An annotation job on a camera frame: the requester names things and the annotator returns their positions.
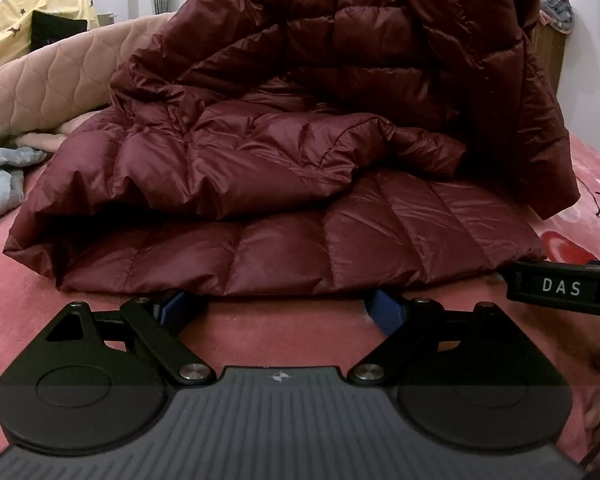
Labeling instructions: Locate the yellow star-print cloth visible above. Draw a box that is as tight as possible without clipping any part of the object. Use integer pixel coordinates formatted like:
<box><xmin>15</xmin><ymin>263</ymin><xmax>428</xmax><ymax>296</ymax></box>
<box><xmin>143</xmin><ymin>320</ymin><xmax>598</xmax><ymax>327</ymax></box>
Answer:
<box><xmin>0</xmin><ymin>0</ymin><xmax>101</xmax><ymax>77</ymax></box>

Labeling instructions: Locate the wooden cabinet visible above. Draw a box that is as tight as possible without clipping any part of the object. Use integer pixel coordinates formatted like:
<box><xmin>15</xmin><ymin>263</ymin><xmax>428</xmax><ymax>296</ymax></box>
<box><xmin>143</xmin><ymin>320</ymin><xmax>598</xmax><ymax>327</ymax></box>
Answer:
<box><xmin>529</xmin><ymin>24</ymin><xmax>569</xmax><ymax>94</ymax></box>

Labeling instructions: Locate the light blue cloth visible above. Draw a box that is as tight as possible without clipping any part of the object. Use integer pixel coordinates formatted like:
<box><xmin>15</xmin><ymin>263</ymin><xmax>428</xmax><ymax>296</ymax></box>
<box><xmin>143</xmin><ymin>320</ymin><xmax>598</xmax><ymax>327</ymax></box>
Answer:
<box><xmin>0</xmin><ymin>147</ymin><xmax>49</xmax><ymax>231</ymax></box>

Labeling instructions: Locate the black bag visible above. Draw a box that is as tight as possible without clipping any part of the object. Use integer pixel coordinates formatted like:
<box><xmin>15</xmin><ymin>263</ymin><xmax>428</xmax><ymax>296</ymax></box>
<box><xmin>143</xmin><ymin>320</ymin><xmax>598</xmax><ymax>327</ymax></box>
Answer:
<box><xmin>31</xmin><ymin>9</ymin><xmax>89</xmax><ymax>54</ymax></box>

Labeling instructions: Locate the pink printed bed blanket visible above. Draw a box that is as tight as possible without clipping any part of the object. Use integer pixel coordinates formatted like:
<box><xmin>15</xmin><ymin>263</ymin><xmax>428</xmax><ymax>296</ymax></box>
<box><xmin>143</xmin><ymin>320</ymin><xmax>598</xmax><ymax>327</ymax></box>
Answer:
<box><xmin>0</xmin><ymin>132</ymin><xmax>600</xmax><ymax>466</ymax></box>

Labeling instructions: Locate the grey folded blanket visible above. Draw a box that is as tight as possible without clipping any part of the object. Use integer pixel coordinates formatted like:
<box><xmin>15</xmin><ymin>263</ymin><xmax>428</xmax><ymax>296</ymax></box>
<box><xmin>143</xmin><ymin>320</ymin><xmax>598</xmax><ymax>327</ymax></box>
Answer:
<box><xmin>537</xmin><ymin>0</ymin><xmax>576</xmax><ymax>37</ymax></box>

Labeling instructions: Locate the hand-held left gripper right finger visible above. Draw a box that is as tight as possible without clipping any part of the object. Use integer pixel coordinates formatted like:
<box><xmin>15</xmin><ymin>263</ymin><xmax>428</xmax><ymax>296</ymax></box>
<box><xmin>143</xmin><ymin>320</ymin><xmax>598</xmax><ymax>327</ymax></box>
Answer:
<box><xmin>347</xmin><ymin>289</ymin><xmax>526</xmax><ymax>387</ymax></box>

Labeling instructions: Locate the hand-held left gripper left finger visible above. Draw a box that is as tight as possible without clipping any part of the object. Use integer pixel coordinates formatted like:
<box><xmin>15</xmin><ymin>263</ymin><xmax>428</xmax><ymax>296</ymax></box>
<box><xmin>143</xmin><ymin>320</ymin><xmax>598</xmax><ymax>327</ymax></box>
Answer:
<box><xmin>47</xmin><ymin>289</ymin><xmax>217</xmax><ymax>387</ymax></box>

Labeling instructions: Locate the beige quilted blanket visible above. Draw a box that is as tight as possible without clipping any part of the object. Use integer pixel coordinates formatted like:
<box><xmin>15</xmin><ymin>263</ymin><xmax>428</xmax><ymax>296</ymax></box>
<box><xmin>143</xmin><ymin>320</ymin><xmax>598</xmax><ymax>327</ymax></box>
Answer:
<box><xmin>0</xmin><ymin>11</ymin><xmax>181</xmax><ymax>153</ymax></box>

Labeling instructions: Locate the maroon puffer jacket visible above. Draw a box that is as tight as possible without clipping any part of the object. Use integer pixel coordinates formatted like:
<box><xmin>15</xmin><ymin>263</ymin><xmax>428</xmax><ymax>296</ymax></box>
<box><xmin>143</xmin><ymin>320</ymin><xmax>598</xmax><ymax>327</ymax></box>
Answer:
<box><xmin>2</xmin><ymin>0</ymin><xmax>582</xmax><ymax>297</ymax></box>

